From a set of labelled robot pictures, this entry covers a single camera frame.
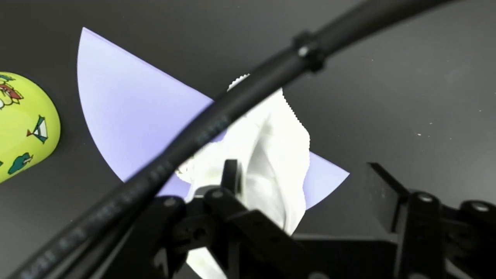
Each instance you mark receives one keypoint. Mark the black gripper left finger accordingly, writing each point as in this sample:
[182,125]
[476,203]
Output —
[218,232]

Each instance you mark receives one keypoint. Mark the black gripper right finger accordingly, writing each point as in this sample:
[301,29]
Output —
[444,237]

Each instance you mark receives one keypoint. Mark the white cloth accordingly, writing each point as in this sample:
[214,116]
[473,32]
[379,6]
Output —
[280,155]

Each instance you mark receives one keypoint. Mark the lavender semicircle plate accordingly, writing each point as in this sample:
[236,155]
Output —
[129,102]

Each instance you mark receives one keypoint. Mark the green printed mug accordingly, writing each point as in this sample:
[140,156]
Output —
[24,124]

